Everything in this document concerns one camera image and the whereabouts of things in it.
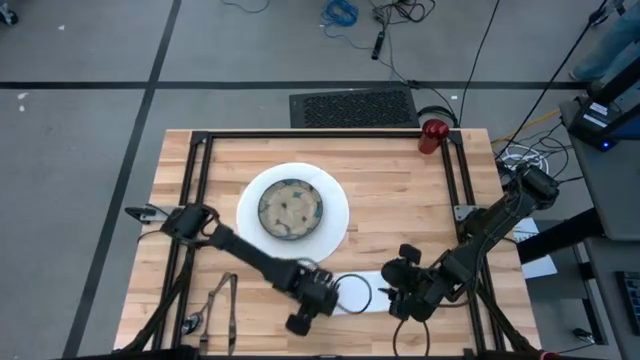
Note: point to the red textured cup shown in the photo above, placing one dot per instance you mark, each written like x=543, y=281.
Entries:
x=431, y=137

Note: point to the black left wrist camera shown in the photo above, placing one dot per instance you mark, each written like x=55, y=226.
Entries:
x=299, y=325

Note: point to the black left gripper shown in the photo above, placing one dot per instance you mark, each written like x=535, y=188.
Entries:
x=315, y=292

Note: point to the black floor vent grate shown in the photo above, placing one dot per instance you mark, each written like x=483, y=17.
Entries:
x=355, y=107

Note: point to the grey desk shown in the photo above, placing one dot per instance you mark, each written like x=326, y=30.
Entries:
x=605, y=280

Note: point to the silver knife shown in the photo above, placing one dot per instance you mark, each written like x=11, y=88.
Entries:
x=232, y=320

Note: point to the black keyboard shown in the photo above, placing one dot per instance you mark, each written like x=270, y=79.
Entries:
x=631, y=300

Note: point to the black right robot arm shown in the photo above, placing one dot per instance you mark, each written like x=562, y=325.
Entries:
x=490, y=225

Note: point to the small red object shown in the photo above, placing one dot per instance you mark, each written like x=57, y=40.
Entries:
x=547, y=356

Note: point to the grey side table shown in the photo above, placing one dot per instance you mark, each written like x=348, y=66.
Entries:
x=610, y=200

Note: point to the black angled beam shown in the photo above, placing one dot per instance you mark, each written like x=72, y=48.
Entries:
x=620, y=82

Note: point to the white paper sheet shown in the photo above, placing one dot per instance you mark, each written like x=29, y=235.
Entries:
x=542, y=265

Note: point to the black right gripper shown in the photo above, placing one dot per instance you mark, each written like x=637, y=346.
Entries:
x=415, y=292

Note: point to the person's leg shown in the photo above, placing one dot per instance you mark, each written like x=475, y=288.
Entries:
x=610, y=45

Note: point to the white round plate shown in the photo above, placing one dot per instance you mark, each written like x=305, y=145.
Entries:
x=330, y=200

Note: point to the black table leg bar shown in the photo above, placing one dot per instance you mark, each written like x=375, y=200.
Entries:
x=555, y=239

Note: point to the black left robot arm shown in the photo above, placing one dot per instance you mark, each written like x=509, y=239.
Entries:
x=250, y=255

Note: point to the black device with blue light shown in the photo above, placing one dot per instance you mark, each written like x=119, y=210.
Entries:
x=585, y=125

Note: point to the white cloth napkin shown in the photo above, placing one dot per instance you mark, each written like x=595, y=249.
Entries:
x=357, y=295

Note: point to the black aluminium table frame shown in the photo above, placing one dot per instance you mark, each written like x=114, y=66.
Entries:
x=325, y=134

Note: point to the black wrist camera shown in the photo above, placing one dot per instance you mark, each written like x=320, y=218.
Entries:
x=299, y=325
x=410, y=254

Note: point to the blue and beige floral plate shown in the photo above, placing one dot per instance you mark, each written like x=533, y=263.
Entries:
x=290, y=210

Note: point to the black caster wheel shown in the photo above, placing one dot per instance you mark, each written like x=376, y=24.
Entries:
x=7, y=16

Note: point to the small black floor object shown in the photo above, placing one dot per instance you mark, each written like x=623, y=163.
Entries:
x=580, y=332

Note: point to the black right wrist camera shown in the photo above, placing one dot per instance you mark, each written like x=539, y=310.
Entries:
x=410, y=254

